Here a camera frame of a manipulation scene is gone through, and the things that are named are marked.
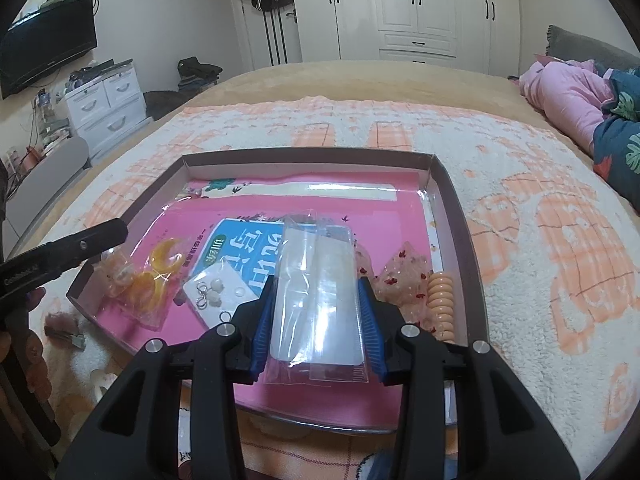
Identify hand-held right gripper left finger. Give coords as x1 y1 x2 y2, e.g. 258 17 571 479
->
55 275 278 480

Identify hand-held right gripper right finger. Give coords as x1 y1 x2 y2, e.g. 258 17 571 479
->
356 276 551 480

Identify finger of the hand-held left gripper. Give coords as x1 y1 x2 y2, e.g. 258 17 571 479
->
30 217 130 267

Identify white earrings card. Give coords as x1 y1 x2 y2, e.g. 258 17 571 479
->
182 267 261 331

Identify white hair claw packet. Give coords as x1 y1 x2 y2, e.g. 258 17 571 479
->
267 215 373 388

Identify dotted bow hair clip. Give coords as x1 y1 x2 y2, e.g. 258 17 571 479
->
352 240 433 333

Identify yellow hair ties packet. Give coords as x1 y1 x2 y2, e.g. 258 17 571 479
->
102 237 183 331

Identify orange spiral hair tie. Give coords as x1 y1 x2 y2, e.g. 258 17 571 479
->
427 272 458 345

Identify brown cardboard box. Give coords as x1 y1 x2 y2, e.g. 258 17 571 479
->
66 147 493 433

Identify person's left hand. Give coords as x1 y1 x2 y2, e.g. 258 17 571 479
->
0 285 55 411

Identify pink fuzzy hair clip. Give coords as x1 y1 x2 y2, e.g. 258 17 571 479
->
44 312 86 348

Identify grey bed footboard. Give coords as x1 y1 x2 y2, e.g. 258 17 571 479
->
0 136 93 256

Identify white drawer cabinet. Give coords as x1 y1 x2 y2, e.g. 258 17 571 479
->
64 62 147 161

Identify dark floor bag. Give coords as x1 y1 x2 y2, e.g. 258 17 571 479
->
144 90 188 121

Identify black set-top device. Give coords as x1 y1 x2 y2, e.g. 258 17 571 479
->
67 57 135 83

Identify dark clothes pile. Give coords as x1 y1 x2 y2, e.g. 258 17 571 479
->
177 56 223 93

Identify black television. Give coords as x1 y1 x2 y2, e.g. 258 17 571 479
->
0 0 98 101

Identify tan bed cover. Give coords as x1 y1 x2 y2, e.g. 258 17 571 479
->
90 60 640 241

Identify pink quilt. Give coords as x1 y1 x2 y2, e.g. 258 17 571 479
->
519 57 618 156

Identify white wardrobe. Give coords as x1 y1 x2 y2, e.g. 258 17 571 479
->
292 0 521 73

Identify grey pillow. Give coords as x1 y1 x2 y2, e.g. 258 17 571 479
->
545 25 640 73

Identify tangle of cables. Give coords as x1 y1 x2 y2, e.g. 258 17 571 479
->
0 87 71 181

